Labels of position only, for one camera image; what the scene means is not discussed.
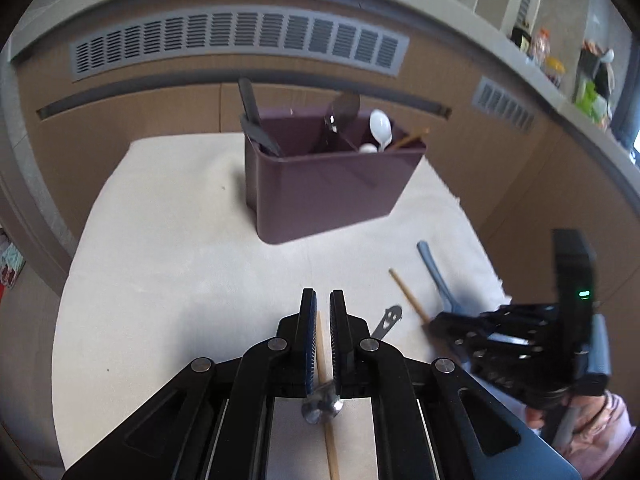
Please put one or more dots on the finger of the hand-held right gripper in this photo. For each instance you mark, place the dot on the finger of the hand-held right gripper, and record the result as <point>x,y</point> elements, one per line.
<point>500,322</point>
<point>520,360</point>

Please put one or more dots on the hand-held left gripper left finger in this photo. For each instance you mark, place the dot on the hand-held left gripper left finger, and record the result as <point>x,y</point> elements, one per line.
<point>310,340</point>

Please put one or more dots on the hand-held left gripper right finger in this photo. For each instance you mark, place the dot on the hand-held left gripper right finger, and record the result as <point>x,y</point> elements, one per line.
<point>337,340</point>

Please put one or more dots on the wooden chopstick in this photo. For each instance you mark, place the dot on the wooden chopstick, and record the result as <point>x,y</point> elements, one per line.
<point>407,292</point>
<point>332,450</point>

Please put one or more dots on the blue-grey plastic spoon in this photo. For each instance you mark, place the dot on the blue-grey plastic spoon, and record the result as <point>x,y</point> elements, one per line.
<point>432,270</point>

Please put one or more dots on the purple plastic utensil holder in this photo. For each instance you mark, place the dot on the purple plastic utensil holder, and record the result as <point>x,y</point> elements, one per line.
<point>325,195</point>

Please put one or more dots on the black spatula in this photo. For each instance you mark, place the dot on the black spatula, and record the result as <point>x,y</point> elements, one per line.
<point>262,140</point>

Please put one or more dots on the white plastic spoon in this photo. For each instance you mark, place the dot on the white plastic spoon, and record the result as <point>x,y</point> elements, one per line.
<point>380,125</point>

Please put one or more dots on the translucent grey plastic spoon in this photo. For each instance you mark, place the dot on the translucent grey plastic spoon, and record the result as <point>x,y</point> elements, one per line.
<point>342,107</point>

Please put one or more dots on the person's right forearm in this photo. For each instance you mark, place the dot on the person's right forearm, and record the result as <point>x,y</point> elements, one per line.
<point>600,435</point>

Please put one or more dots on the dark holder with utensils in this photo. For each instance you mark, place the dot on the dark holder with utensils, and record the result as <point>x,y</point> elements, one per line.
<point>595,62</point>

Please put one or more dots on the person's right hand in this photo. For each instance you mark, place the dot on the person's right hand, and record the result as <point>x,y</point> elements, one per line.
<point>535,416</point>

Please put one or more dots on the white cloth mat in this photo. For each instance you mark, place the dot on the white cloth mat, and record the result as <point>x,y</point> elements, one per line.
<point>175,260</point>

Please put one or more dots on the green packet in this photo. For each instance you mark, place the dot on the green packet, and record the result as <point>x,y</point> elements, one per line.
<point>589,96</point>

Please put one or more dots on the small grey vent grille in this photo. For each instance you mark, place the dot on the small grey vent grille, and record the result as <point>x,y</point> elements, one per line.
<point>502,102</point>

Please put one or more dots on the yellow lid jar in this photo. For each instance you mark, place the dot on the yellow lid jar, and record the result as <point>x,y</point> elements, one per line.
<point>555,69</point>

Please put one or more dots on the orange cap bottle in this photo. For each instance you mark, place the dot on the orange cap bottle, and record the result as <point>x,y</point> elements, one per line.
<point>540,45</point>

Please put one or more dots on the large grey vent grille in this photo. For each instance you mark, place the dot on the large grey vent grille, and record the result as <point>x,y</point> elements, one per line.
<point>235,40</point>

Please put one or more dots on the colourful printed box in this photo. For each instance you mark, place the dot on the colourful printed box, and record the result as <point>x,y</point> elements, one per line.
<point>10,265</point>

